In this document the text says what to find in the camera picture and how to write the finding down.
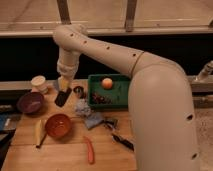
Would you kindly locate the purple bowl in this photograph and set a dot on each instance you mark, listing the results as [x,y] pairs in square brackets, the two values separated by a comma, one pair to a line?
[30,102]

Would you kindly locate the green tray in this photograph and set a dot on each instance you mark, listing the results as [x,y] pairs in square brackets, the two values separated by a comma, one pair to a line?
[118,93]

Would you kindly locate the blue sponge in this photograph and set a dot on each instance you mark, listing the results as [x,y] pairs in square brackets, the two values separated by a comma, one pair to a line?
[93,120]

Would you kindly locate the black handled tool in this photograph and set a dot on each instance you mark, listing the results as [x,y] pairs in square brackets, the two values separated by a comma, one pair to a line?
[123,141]

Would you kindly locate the orange carrot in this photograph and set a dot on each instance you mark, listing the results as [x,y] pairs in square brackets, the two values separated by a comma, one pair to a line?
[90,150]

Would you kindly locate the yellow banana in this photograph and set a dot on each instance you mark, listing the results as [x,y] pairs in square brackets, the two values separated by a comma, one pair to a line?
[40,132]

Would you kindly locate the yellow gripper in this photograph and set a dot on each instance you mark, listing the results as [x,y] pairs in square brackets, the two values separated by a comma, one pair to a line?
[64,84]

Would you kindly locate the crumpled grey cloth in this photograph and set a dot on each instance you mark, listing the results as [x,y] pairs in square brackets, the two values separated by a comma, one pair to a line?
[81,108]

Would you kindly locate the blue cup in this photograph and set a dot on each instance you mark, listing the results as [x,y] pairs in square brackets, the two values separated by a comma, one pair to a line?
[56,85]

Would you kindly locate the white cup stack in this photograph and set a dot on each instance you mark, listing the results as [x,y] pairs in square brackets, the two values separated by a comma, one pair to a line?
[39,83]

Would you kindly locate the black eraser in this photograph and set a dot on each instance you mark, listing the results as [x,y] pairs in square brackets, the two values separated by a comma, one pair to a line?
[62,97]

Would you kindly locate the red bowl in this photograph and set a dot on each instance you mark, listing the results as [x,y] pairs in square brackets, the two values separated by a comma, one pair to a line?
[58,126]

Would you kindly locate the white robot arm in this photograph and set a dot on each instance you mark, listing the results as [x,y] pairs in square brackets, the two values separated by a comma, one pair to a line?
[159,99]

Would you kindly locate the dark grapes bunch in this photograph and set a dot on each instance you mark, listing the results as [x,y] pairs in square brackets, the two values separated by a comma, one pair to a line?
[99,99]

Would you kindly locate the orange ball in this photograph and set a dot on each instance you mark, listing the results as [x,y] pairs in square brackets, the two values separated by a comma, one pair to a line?
[107,83]

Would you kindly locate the small metal cup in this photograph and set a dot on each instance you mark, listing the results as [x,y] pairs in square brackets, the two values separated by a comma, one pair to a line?
[79,92]

